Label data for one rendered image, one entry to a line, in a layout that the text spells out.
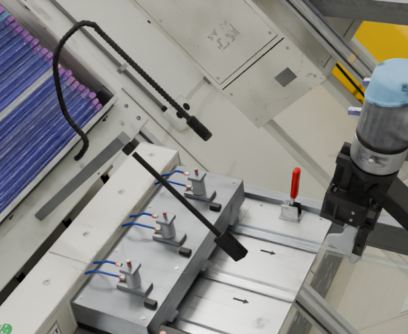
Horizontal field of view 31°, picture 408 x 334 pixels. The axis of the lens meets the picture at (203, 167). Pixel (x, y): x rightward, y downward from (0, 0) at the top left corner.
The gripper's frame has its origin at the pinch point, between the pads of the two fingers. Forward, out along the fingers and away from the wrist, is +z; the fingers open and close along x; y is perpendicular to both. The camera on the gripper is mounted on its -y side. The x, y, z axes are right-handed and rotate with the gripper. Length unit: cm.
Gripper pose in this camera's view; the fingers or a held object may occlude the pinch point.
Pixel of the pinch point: (359, 254)
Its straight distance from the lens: 119.0
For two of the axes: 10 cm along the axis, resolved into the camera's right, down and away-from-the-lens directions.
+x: -4.4, 6.1, -6.6
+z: -0.6, 7.2, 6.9
